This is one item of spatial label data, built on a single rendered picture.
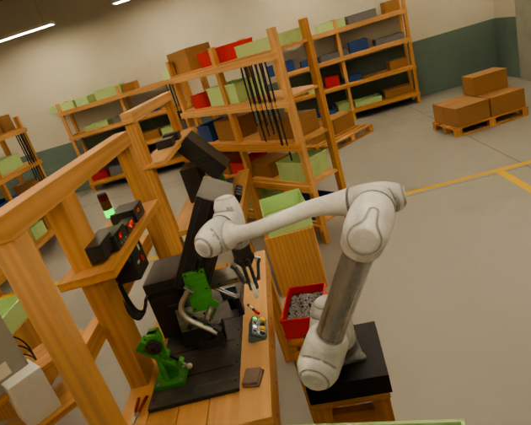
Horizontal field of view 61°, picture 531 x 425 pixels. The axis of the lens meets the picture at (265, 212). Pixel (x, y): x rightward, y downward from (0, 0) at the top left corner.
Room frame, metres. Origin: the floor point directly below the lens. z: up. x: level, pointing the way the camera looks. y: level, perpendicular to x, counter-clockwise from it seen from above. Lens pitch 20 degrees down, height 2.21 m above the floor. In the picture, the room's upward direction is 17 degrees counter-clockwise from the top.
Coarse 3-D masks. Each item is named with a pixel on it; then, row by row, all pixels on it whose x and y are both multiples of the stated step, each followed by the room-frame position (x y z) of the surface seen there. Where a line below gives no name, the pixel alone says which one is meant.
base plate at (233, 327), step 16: (240, 288) 2.42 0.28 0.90; (224, 304) 2.29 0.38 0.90; (224, 320) 2.13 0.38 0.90; (240, 320) 2.08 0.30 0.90; (176, 336) 2.11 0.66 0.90; (240, 336) 1.94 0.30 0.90; (176, 352) 1.97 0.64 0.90; (192, 352) 1.93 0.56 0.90; (208, 352) 1.89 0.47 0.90; (224, 352) 1.85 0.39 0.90; (240, 352) 1.81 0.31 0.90; (192, 368) 1.81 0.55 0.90; (208, 368) 1.77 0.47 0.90; (224, 368) 1.74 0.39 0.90; (192, 384) 1.69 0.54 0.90; (208, 384) 1.66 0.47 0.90; (224, 384) 1.63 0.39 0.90; (160, 400) 1.65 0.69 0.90; (176, 400) 1.62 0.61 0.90; (192, 400) 1.60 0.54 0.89
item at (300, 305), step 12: (288, 288) 2.22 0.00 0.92; (300, 288) 2.21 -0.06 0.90; (312, 288) 2.19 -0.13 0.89; (324, 288) 2.13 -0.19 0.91; (288, 300) 2.15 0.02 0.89; (300, 300) 2.12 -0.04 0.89; (312, 300) 2.11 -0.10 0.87; (288, 312) 2.06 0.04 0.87; (300, 312) 2.01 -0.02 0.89; (288, 324) 1.93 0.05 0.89; (300, 324) 1.91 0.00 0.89; (288, 336) 1.93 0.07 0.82; (300, 336) 1.92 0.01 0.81
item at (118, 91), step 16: (96, 96) 10.83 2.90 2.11; (112, 96) 10.76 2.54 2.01; (128, 96) 11.19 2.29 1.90; (176, 96) 10.54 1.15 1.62; (64, 112) 10.85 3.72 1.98; (160, 112) 10.60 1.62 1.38; (96, 128) 10.89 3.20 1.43; (112, 128) 10.74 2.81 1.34; (160, 128) 10.90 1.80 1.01; (176, 160) 10.60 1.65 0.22; (96, 176) 10.92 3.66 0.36; (112, 176) 10.84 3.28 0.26
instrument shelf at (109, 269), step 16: (144, 208) 2.47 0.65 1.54; (112, 224) 2.35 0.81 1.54; (144, 224) 2.24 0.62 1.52; (128, 240) 2.01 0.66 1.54; (112, 256) 1.86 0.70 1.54; (128, 256) 1.90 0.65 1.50; (80, 272) 1.79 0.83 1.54; (96, 272) 1.73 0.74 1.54; (112, 272) 1.71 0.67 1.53; (64, 288) 1.73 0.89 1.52
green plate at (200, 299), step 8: (184, 272) 2.07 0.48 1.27; (192, 272) 2.05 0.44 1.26; (200, 272) 2.05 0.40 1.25; (184, 280) 2.05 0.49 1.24; (192, 280) 2.05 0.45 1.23; (200, 280) 2.04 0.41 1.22; (200, 288) 2.03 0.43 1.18; (208, 288) 2.02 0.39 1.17; (192, 296) 2.03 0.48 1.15; (200, 296) 2.02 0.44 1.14; (208, 296) 2.02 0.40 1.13; (192, 304) 2.02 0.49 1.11; (200, 304) 2.01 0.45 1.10; (208, 304) 2.01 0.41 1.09
